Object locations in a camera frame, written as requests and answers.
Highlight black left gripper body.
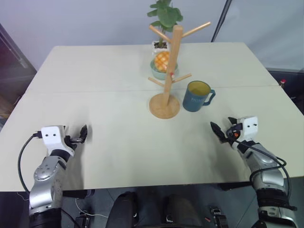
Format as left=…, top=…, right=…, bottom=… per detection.
left=63, top=134, right=84, bottom=150

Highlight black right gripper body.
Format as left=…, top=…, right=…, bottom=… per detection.
left=223, top=123, right=243, bottom=146

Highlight wooden mug tree stand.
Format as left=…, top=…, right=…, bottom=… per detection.
left=148, top=21, right=212, bottom=120

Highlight blue ceramic mug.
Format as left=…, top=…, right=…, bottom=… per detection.
left=182, top=80, right=217, bottom=113

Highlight dark grey furniture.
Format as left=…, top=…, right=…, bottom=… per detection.
left=265, top=67, right=304, bottom=106

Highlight dark cabinet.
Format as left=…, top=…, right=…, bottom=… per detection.
left=0, top=23, right=38, bottom=133

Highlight black floor device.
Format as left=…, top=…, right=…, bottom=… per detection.
left=75, top=210, right=94, bottom=228
left=209, top=206, right=229, bottom=228

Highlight pale green bowl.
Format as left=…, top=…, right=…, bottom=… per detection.
left=150, top=59, right=180, bottom=81

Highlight dark rounded shape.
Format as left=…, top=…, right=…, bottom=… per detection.
left=108, top=191, right=139, bottom=228

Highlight yellow pineapple bun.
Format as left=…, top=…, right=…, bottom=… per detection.
left=153, top=51, right=178, bottom=72

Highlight white plant pot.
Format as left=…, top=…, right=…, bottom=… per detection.
left=152, top=40, right=172, bottom=57

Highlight black slanted pole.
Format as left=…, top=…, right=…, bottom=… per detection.
left=210, top=0, right=233, bottom=43

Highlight green leafy plant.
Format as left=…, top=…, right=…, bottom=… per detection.
left=146, top=0, right=184, bottom=48

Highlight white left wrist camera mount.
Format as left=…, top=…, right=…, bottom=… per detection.
left=40, top=125, right=76, bottom=157

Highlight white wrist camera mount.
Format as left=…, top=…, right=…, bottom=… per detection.
left=40, top=125, right=76, bottom=157
left=238, top=115, right=259, bottom=143

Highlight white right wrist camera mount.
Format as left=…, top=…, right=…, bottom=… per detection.
left=238, top=115, right=259, bottom=143

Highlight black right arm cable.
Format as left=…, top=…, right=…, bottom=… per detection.
left=227, top=132, right=298, bottom=211

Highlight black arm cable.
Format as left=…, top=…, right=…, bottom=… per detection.
left=227, top=132, right=298, bottom=211
left=18, top=132, right=43, bottom=193

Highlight black table bracket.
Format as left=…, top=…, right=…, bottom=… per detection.
left=218, top=181, right=253, bottom=191
left=62, top=189, right=96, bottom=199

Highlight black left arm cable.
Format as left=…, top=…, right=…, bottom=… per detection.
left=18, top=132, right=43, bottom=193

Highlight white floor wire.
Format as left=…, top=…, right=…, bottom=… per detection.
left=75, top=197, right=110, bottom=217

